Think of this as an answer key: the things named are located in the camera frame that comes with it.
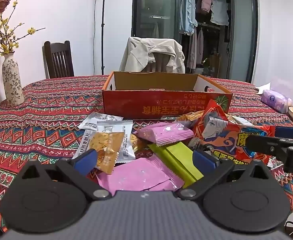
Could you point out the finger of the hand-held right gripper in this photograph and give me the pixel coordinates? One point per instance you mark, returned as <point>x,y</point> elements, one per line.
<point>266,146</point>
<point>289,132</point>

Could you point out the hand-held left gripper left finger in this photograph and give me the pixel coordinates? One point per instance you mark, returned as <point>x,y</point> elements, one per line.
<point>86,158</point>

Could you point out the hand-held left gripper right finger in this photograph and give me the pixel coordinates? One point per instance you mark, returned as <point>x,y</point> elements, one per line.
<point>202,158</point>

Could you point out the white packet black lettering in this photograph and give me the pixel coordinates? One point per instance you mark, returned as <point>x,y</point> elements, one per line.
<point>84,142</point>

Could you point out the orange cracker packet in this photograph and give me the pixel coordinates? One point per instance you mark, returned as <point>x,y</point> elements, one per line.
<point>106,152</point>

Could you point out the green snack packet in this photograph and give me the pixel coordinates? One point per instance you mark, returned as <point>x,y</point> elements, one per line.
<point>176,160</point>

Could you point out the red cartoon snack bag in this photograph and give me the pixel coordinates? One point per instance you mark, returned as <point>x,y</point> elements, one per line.
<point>219,132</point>

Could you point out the grey white snack packet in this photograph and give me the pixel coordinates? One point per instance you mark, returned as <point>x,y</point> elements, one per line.
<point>96,121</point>

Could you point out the silver packet with label table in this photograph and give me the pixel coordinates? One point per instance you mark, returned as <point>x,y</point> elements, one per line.
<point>125,142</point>

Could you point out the orange gold snack packet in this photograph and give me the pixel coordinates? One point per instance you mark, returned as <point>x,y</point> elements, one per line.
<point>189,117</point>

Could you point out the large pink snack packet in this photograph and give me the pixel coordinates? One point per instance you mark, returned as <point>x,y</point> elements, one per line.
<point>136,175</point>

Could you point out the gold foil snack packet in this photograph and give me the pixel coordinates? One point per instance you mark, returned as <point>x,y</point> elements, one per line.
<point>137,143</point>

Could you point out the red orange cardboard box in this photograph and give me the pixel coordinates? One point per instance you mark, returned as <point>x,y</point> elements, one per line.
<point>149,105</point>

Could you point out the purple tissue pack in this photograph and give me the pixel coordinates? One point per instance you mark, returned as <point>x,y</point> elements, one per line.
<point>276,101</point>

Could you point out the small white snack packet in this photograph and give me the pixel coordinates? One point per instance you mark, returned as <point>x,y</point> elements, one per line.
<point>244,121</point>

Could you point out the small pink snack packet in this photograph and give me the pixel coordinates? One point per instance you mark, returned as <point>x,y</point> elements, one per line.
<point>164,132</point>

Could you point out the white tissue sheet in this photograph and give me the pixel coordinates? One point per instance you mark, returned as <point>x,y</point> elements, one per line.
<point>264,88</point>

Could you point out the brown wooden chair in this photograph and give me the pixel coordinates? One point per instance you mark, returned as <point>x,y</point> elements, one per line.
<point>159,62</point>

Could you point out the dark wooden chair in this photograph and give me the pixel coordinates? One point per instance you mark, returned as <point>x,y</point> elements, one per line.
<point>47,60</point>

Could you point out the floral ceramic vase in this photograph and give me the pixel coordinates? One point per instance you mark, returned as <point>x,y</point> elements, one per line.
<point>11,80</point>

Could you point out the pale pink hanging garments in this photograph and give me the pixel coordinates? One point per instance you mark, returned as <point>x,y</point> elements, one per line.
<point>195,50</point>

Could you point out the beige jacket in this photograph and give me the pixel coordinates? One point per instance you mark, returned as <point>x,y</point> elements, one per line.
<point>136,52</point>

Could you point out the black studio light stand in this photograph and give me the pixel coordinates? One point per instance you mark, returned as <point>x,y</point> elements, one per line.
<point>103,30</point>

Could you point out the yellow flower branches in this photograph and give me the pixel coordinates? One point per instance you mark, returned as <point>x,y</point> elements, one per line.
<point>4,46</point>

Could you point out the white hanging shirt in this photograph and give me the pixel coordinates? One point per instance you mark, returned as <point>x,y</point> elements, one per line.
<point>219,10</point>

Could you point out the light blue hanging shirt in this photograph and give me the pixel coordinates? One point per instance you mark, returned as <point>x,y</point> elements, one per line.
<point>187,10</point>

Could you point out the pink hanging garment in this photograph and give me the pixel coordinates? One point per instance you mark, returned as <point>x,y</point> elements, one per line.
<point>207,1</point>

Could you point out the black framed sliding glass door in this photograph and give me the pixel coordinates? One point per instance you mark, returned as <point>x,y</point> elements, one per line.
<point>154,5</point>

